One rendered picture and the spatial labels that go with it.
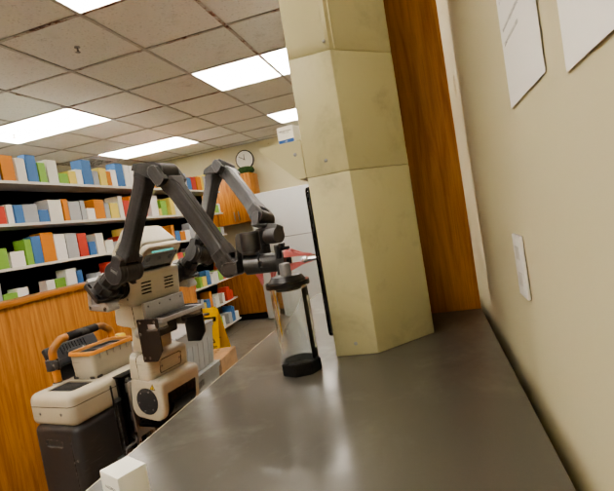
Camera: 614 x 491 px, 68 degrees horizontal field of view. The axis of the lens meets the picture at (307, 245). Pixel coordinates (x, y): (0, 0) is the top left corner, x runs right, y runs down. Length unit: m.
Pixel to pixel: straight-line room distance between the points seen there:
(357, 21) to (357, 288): 0.69
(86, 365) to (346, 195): 1.37
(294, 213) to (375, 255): 5.11
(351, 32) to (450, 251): 0.72
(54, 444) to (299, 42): 1.71
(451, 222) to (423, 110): 0.36
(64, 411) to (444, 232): 1.51
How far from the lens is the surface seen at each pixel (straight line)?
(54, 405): 2.05
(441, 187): 1.51
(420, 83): 1.55
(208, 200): 2.00
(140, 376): 1.91
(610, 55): 0.44
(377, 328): 1.20
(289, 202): 6.28
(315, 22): 1.26
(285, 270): 1.10
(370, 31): 1.32
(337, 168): 1.16
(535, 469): 0.71
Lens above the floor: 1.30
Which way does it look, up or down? 3 degrees down
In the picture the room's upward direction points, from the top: 9 degrees counter-clockwise
